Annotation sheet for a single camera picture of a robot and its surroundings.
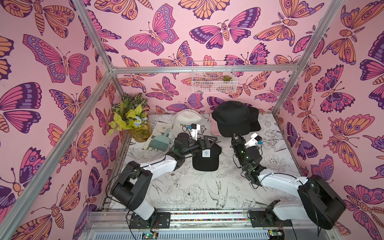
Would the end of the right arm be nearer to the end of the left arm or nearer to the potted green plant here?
the end of the left arm

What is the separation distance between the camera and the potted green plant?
874 millimetres

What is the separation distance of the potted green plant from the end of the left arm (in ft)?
1.04

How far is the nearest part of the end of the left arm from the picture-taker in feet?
2.18
